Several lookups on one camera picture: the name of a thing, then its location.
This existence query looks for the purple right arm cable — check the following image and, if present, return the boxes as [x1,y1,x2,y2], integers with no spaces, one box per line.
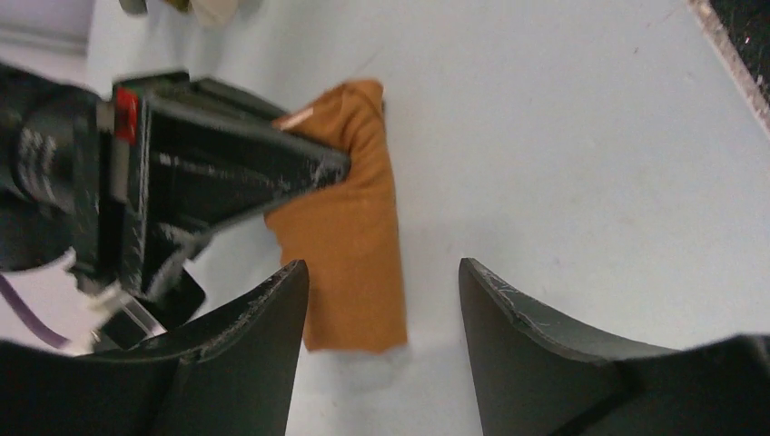
[0,273,70,351]

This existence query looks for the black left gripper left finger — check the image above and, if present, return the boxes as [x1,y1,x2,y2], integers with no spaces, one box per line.
[1,261,309,435]

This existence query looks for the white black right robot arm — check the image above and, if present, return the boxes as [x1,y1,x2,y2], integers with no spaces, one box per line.
[1,64,350,302]

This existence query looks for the orange-brown underwear with cream waistband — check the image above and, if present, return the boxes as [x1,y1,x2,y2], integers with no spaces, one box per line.
[264,79,409,353]

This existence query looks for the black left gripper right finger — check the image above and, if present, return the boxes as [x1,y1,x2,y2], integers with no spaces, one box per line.
[459,258,769,435]

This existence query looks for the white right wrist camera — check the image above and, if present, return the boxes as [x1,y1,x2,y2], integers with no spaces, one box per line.
[68,262,206,352]

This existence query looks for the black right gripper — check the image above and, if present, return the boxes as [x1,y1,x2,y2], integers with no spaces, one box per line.
[72,71,351,302]

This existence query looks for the beige crumpled underwear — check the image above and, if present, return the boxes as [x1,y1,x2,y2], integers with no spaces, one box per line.
[164,0,242,27]

